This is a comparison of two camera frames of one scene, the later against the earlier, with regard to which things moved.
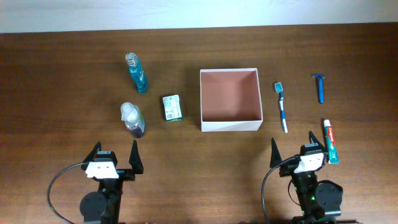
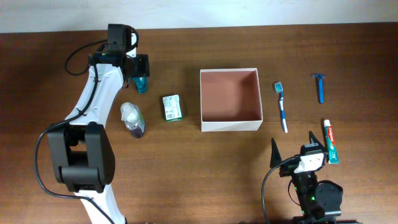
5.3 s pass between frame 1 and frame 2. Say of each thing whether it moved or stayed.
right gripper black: stayed
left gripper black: moved
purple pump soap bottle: stayed
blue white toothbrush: stayed
